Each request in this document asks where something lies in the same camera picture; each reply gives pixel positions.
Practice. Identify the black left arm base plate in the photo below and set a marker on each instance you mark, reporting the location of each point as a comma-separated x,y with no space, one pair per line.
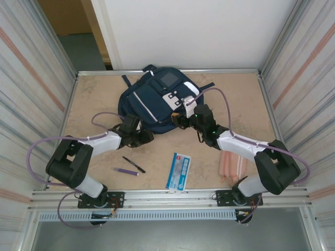
117,200

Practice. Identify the pink pencil case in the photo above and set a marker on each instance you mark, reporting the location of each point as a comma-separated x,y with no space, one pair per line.
230,164

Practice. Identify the wide aluminium mounting rail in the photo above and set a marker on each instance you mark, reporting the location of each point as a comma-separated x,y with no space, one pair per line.
170,201

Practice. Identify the black marker pen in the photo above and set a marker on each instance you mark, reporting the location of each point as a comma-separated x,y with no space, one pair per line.
133,164

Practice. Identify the aluminium table edge rail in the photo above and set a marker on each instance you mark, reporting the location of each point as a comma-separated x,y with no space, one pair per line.
104,72

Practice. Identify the navy blue backpack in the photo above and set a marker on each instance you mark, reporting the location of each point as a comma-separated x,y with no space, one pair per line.
146,104

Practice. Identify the purple pen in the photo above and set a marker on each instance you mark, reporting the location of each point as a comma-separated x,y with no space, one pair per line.
128,171

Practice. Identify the white door frame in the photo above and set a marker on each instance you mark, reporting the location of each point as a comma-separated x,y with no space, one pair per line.
106,31

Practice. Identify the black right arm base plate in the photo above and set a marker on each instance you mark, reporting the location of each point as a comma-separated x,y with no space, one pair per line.
222,198

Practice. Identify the aluminium corner post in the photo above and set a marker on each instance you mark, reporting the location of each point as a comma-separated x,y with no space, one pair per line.
282,35
52,35

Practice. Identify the aluminium table side rail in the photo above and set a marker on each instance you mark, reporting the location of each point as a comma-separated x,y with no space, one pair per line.
264,91
72,91

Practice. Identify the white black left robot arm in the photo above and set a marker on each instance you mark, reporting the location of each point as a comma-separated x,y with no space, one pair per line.
104,142

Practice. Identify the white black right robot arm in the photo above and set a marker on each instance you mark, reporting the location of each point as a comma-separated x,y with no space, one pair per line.
238,146

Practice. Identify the blue white plastic packet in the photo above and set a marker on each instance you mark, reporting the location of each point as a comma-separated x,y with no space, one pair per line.
179,170

